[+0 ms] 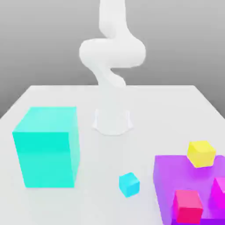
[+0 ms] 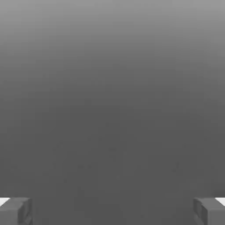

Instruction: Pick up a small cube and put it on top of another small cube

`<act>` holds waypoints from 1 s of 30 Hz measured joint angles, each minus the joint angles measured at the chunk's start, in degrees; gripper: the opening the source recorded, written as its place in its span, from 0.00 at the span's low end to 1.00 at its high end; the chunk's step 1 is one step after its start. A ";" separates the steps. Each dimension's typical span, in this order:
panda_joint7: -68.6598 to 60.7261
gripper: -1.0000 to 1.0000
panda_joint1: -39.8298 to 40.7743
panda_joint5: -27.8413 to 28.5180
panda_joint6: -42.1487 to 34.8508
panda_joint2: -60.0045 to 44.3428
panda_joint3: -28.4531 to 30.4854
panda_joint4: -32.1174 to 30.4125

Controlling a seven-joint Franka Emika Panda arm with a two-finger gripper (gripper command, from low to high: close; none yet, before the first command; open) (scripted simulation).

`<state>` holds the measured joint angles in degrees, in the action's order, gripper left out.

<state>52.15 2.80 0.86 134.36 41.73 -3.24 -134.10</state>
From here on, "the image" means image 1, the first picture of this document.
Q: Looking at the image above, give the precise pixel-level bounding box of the small cyan cube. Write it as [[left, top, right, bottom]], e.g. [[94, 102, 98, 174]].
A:
[[118, 172, 141, 198]]

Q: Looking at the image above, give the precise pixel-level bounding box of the small yellow cube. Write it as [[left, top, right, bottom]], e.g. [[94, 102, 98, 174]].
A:
[[186, 140, 217, 168]]

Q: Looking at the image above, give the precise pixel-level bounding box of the small pink cube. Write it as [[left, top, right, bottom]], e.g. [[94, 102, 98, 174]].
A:
[[172, 189, 204, 225]]

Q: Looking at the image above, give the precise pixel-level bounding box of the small magenta cube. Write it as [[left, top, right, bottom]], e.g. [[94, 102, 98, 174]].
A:
[[210, 177, 225, 210]]

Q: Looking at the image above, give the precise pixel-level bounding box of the large turquoise box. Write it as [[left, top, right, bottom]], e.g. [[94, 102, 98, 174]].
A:
[[12, 106, 81, 189]]

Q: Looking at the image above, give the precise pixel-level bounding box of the large purple box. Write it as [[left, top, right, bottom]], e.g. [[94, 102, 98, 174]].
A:
[[152, 154, 225, 225]]

